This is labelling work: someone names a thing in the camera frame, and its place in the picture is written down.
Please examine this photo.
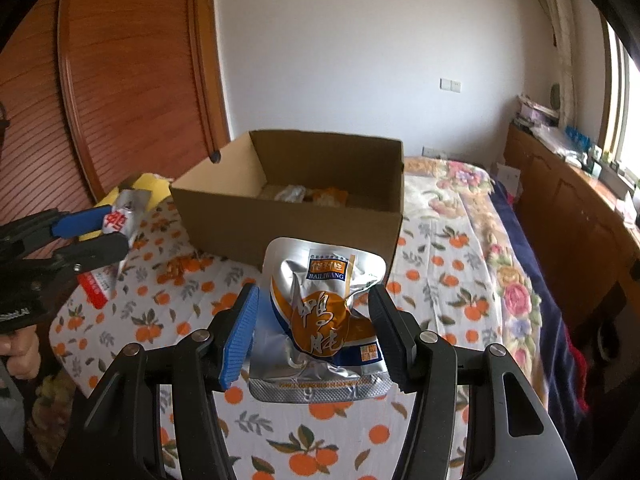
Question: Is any brown wooden wardrobe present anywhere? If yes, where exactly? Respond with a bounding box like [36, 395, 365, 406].
[0, 0, 232, 273]

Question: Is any long silver snack packet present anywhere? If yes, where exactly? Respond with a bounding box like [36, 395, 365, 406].
[76, 186, 153, 311]

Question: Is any pale patterned curtain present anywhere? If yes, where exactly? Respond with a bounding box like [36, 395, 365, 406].
[537, 0, 577, 128]

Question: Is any floral bedsheet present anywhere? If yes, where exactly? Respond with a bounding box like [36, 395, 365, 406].
[400, 156, 548, 413]

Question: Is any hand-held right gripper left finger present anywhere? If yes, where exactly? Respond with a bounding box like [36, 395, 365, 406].
[50, 282, 261, 480]

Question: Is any yellow plush toy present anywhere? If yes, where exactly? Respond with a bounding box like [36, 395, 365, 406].
[94, 173, 174, 242]

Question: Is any long wooden cabinet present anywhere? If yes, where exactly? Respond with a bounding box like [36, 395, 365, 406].
[504, 122, 640, 321]

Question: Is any clear plastic bag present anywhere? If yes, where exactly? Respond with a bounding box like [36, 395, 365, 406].
[531, 125, 583, 161]

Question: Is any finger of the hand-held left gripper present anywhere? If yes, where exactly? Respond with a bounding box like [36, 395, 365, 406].
[0, 209, 115, 257]
[20, 234, 130, 295]

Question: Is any orange-print tablecloth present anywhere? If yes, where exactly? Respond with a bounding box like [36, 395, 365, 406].
[49, 200, 483, 480]

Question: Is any silver and orange snack packet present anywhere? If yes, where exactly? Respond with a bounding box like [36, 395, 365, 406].
[248, 236, 394, 404]

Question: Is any person's left hand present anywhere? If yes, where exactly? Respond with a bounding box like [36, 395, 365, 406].
[0, 327, 42, 382]

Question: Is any small orange snack packet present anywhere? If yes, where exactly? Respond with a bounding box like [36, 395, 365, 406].
[311, 187, 349, 209]

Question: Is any dark blue blanket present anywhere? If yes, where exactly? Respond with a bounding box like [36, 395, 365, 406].
[489, 179, 593, 413]

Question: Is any red cloth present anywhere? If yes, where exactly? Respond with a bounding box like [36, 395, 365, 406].
[569, 342, 587, 413]

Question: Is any white paper bag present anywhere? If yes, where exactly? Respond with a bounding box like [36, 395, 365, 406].
[496, 162, 522, 197]

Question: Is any cardboard box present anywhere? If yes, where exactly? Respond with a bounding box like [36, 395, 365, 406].
[169, 130, 405, 281]

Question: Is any pile of small boxes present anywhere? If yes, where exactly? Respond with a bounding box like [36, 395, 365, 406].
[515, 94, 560, 130]

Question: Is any wood-framed window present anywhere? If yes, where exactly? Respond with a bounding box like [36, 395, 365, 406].
[599, 12, 640, 188]

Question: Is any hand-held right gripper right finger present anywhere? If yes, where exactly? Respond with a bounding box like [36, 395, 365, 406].
[367, 285, 571, 480]

